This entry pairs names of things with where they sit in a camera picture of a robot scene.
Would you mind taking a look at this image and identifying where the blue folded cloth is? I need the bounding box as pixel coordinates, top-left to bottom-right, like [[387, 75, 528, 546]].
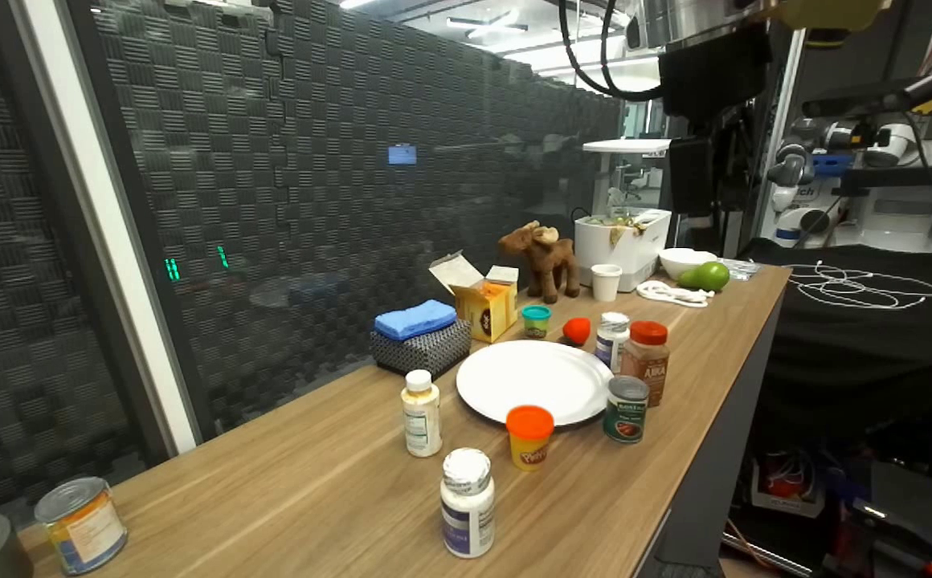
[[373, 298, 458, 339]]

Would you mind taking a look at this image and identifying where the green apple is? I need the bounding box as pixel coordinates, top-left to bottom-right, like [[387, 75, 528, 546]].
[[678, 261, 730, 291]]

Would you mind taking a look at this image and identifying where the red toy strawberry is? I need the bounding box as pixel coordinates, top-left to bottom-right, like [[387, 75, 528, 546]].
[[561, 318, 591, 348]]

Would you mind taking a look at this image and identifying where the tin can orange label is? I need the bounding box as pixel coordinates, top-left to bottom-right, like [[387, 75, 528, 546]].
[[37, 474, 128, 576]]

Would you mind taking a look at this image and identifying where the white bowl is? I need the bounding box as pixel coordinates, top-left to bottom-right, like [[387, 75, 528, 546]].
[[660, 246, 712, 281]]

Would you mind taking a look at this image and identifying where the white paper cup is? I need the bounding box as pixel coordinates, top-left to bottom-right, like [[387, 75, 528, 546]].
[[591, 264, 625, 301]]

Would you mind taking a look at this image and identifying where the brown plush moose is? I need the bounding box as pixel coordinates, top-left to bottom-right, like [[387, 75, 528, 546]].
[[498, 222, 578, 304]]

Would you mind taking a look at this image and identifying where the small cream pill bottle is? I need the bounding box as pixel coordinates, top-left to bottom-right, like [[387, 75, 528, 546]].
[[402, 370, 443, 456]]

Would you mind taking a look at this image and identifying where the white coiled cable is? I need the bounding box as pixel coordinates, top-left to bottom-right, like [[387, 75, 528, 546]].
[[786, 258, 932, 315]]

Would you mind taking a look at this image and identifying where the teal-lid play-doh tub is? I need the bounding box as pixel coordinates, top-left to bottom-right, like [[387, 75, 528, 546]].
[[520, 304, 554, 338]]

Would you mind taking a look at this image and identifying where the white paper plate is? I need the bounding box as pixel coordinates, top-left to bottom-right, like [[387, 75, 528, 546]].
[[458, 339, 610, 428]]

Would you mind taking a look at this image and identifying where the yellow open cardboard box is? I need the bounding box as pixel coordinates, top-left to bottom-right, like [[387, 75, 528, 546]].
[[431, 253, 518, 344]]

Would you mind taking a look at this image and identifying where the green-label food can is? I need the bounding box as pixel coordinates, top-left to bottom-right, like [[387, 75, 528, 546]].
[[602, 376, 649, 443]]

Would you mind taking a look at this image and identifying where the red-lid spice jar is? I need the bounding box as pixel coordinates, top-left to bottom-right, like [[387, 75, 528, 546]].
[[618, 322, 667, 406]]

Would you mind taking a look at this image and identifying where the white supplement bottle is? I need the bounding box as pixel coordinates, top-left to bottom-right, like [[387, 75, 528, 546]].
[[595, 311, 631, 370]]

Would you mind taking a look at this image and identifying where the orange-lid play-doh tub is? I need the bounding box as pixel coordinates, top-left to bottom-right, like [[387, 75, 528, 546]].
[[506, 406, 557, 466]]

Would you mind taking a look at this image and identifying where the white blue-label pill bottle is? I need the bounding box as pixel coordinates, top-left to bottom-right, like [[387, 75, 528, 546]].
[[439, 447, 496, 560]]

